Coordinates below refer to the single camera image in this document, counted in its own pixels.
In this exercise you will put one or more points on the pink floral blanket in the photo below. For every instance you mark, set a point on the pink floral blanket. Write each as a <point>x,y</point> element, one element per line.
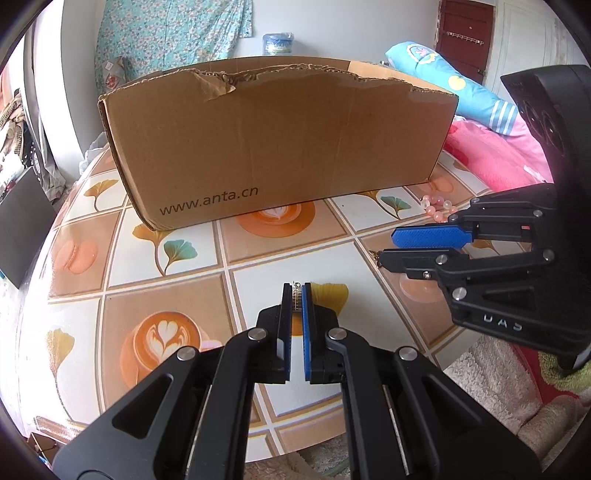
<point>498,157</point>

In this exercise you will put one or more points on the gold earrings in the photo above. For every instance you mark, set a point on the gold earrings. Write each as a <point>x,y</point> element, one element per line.
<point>379,262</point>

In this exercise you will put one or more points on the pile of clothes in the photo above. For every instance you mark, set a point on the pile of clothes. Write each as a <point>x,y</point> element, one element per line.
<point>11,120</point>

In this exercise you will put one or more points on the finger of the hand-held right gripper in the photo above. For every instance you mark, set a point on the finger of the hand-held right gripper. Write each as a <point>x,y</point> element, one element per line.
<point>415,263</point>
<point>429,235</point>

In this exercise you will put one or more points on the teal floral wall cloth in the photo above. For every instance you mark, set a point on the teal floral wall cloth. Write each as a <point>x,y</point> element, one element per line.
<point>161,37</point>

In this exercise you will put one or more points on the blue cartoon pillow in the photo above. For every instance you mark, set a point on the blue cartoon pillow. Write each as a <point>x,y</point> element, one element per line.
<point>461,92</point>

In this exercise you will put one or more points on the white hook rack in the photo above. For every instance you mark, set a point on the white hook rack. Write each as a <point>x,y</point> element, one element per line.
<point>464,38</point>

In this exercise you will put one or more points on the brown cardboard box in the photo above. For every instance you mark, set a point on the brown cardboard box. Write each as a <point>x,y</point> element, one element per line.
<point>277,138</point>

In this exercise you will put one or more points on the white plastic bag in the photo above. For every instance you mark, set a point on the white plastic bag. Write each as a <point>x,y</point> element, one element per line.
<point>94,152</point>

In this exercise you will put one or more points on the patterned tablecloth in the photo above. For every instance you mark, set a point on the patterned tablecloth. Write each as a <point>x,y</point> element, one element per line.
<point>184,277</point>

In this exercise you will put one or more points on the dark grey cabinet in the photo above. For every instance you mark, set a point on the dark grey cabinet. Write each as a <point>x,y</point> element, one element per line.
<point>27,221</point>

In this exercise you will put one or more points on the dark red door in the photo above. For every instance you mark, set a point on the dark red door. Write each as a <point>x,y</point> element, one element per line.
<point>461,23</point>

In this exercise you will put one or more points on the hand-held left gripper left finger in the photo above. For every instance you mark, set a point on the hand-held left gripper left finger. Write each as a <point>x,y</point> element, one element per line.
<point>287,332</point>

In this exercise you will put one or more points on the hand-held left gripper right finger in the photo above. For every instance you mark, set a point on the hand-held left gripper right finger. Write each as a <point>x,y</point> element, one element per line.
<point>308,332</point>

